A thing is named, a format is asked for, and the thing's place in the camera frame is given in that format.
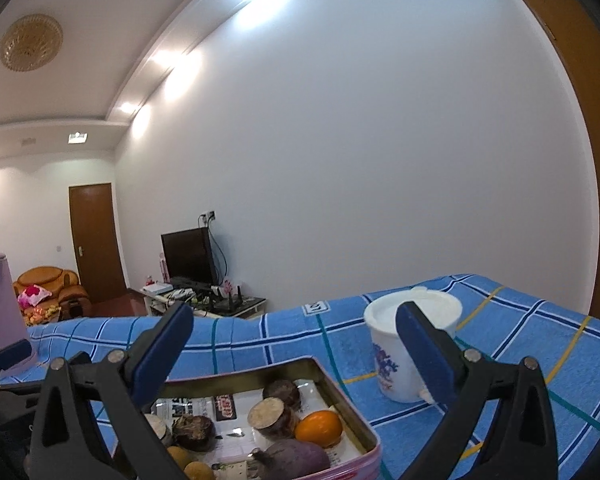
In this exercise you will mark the pink floral cushion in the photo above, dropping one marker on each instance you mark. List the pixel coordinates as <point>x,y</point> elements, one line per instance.
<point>32,294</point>

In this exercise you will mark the square ceiling light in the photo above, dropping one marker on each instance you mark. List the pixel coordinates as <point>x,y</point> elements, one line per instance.
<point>77,136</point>

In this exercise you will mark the blue checked blanket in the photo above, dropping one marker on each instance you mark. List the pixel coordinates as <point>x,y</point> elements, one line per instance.
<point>505,320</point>

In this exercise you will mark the orange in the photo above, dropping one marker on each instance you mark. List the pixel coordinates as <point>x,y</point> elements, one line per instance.
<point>177,456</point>
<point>319,429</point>

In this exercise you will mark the brown wooden door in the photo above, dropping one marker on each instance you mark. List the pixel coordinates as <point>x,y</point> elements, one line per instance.
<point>95,240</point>

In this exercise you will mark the black television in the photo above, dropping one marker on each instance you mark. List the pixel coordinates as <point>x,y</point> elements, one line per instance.
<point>187,255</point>

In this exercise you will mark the white wall socket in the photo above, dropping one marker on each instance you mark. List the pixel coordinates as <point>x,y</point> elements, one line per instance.
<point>207,216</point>

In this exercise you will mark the pink box beside television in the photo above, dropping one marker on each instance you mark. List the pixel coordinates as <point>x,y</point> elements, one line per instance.
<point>163,267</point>

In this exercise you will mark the orange leather armchair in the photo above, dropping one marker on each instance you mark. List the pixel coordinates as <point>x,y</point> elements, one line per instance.
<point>55,280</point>

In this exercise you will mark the small brown-green fruit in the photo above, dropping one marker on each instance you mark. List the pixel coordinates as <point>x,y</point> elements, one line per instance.
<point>200,471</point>

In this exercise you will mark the pink metal tin box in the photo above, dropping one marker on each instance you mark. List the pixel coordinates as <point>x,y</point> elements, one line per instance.
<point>365,460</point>

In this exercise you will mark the dark fibrous taro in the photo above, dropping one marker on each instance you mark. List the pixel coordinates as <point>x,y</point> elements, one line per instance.
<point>193,430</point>

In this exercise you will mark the brown wooden door frame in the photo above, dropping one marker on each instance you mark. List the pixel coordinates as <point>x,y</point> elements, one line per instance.
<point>580,35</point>

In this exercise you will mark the round purple fruit with stem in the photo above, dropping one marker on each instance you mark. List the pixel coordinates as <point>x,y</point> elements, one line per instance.
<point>295,457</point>

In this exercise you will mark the dark brown taro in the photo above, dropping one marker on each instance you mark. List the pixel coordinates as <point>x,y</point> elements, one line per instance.
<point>281,392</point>

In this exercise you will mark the small cut taro piece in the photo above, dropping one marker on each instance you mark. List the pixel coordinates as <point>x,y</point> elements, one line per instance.
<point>157,427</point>

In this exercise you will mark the black router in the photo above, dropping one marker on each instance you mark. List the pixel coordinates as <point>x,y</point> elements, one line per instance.
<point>232,299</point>

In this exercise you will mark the glass television stand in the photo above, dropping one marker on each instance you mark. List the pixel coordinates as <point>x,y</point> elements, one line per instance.
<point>205,302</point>

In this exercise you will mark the ornate round ceiling lamp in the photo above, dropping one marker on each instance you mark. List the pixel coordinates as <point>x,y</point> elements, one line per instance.
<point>30,42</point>

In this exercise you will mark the recessed ceiling light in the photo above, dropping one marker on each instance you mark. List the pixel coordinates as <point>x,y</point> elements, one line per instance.
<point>127,107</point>
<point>162,57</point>

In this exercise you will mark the white mug with blue print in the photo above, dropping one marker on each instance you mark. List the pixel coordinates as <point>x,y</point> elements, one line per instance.
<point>385,370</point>

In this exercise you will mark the printed paper liner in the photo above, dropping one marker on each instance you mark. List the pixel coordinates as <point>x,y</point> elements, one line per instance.
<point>230,425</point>

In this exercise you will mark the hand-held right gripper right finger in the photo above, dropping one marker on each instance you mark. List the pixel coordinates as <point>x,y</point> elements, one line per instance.
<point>420,350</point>

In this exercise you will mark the white mug lid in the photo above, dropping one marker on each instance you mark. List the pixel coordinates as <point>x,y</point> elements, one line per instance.
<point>380,315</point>

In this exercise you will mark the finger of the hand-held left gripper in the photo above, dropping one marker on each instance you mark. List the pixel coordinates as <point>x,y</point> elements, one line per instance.
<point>12,353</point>
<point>80,361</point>

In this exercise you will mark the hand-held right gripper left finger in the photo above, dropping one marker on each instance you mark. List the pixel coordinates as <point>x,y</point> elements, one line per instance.
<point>160,355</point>

